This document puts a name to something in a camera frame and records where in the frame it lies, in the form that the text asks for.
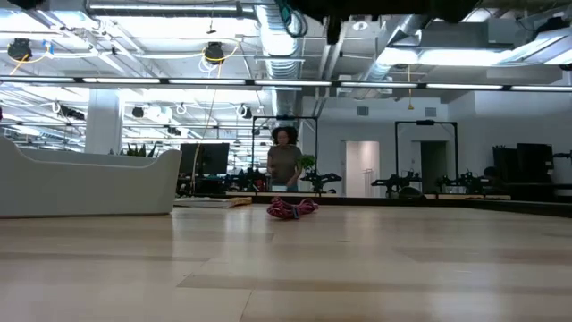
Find white building column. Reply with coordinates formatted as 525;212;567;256
84;88;123;156

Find small potted green plant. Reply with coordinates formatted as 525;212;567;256
119;142;158;158

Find black background monitor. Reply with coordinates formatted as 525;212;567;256
178;142;231;176

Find maroon braided USB-C cable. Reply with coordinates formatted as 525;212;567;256
265;196;320;221

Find dark background monitors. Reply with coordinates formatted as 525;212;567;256
492;142;556;185

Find person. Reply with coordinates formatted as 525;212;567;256
265;125;305;194

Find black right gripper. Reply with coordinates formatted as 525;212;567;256
285;0;483;46

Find white plastic bin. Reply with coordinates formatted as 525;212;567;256
0;135;183;219

